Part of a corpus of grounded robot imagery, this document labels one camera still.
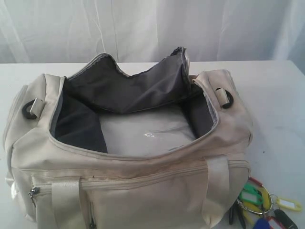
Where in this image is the beige duffel bag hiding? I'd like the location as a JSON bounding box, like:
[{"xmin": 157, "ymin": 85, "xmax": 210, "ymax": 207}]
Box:
[{"xmin": 3, "ymin": 47, "xmax": 252, "ymax": 229}]

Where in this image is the white background curtain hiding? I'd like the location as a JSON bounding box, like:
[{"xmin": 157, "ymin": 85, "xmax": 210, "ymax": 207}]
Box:
[{"xmin": 0, "ymin": 0, "xmax": 305, "ymax": 65}]

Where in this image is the colourful key tag bunch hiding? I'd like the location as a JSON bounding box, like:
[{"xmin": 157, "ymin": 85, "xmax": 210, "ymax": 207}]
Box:
[{"xmin": 228, "ymin": 177, "xmax": 302, "ymax": 229}]

